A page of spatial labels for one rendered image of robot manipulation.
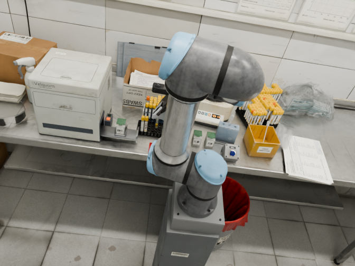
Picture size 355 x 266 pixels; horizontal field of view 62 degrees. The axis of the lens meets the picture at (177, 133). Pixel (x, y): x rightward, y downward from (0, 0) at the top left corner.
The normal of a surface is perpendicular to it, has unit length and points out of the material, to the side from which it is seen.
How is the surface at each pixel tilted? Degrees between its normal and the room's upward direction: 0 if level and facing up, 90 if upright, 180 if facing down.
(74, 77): 0
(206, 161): 10
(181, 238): 90
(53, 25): 90
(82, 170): 0
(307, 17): 94
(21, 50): 2
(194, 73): 84
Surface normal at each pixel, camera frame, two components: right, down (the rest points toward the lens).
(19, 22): -0.04, 0.66
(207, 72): -0.18, 0.40
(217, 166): 0.31, -0.65
